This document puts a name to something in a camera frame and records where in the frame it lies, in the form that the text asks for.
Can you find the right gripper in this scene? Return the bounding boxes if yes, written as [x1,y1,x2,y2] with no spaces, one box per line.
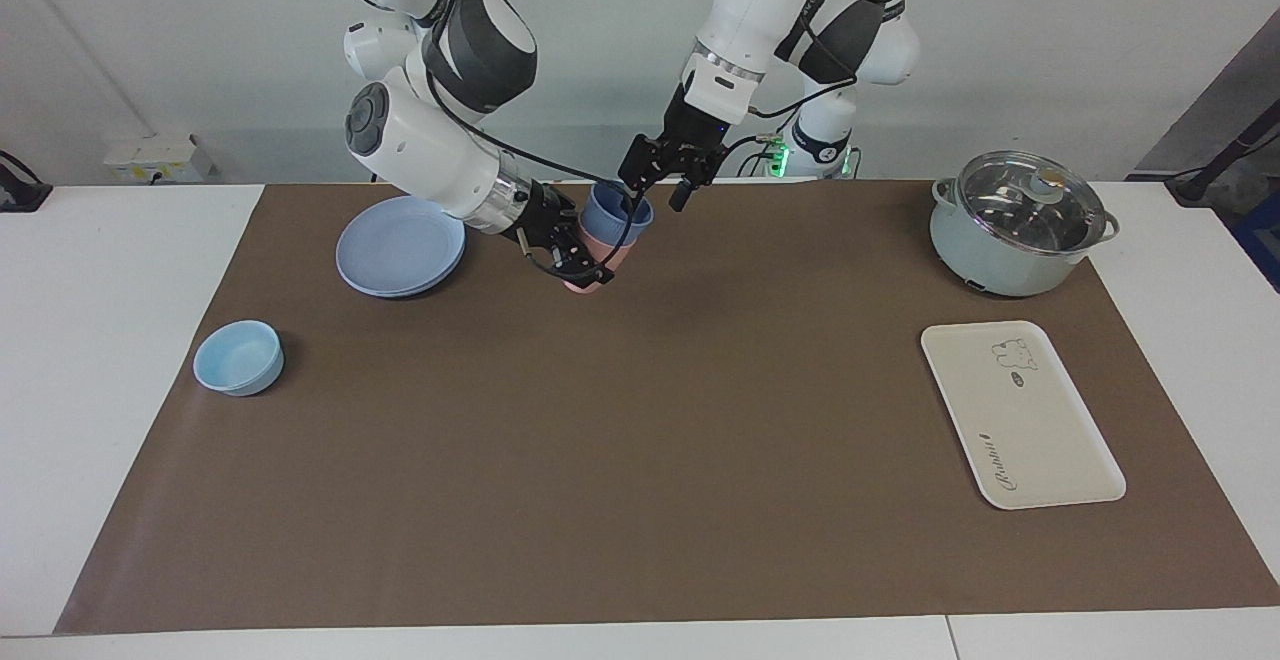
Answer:
[516,183,615,289]

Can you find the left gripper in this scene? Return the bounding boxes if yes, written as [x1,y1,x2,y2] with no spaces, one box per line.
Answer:
[617,83,737,214]

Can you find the blue cup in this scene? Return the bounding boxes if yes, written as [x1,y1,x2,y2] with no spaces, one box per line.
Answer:
[584,180,656,244]

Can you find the pink cup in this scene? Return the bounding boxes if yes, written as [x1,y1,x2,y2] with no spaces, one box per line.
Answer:
[560,220,641,294]

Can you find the cream rectangular tray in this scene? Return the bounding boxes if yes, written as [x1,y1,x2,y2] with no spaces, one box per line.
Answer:
[919,320,1128,512]

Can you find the blue plate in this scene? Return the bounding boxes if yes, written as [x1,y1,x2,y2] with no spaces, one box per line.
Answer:
[335,196,468,300]

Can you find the pale green cooking pot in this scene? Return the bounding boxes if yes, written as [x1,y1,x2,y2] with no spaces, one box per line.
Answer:
[929,176,1122,299]

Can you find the glass pot lid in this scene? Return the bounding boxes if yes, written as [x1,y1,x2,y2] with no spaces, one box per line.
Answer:
[954,150,1110,257]

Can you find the light blue bowl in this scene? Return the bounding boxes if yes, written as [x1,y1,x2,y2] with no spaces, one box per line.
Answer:
[192,319,286,398]

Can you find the black stand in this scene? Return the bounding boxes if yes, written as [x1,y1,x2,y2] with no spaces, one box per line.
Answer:
[0,149,54,214]
[1164,100,1280,208]

